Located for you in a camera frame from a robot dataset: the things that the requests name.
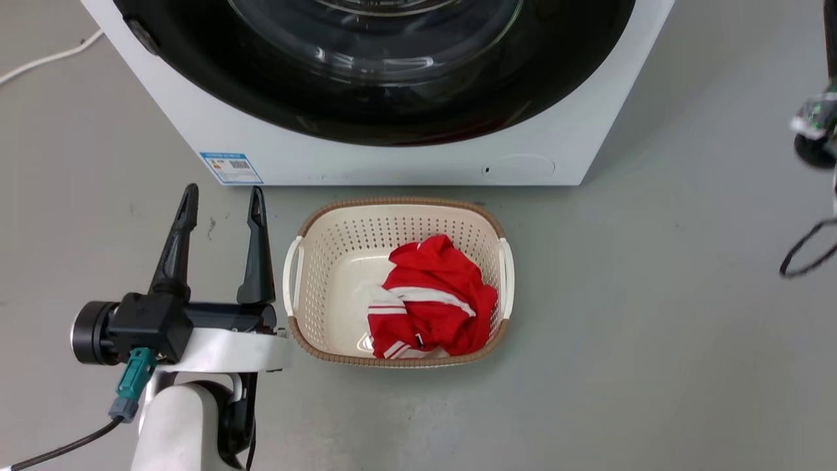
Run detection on red garment white stripes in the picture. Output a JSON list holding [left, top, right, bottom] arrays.
[[366, 234, 499, 360]]

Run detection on black round washing machine door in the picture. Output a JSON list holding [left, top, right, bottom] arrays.
[[112, 0, 636, 147]]

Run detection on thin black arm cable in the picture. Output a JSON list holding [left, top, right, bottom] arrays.
[[243, 372, 260, 471]]

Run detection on dark door handle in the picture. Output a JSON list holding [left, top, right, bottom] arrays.
[[123, 18, 162, 57]]

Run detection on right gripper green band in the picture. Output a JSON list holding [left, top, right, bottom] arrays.
[[790, 0, 837, 169]]

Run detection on white washing machine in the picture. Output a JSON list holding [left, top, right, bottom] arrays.
[[80, 0, 675, 187]]

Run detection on white power cable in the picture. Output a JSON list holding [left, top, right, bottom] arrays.
[[0, 27, 105, 86]]

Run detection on black cable teal connector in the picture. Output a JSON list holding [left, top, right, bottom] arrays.
[[0, 347, 158, 471]]

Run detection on cream laundry basket brown rim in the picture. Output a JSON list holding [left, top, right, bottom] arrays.
[[282, 197, 515, 368]]

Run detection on blue white energy label sticker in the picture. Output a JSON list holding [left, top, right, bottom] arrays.
[[199, 152, 264, 186]]

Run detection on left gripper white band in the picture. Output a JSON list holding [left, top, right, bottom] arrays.
[[148, 183, 292, 374]]

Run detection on black looping cable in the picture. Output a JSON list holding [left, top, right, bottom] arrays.
[[779, 218, 837, 279]]

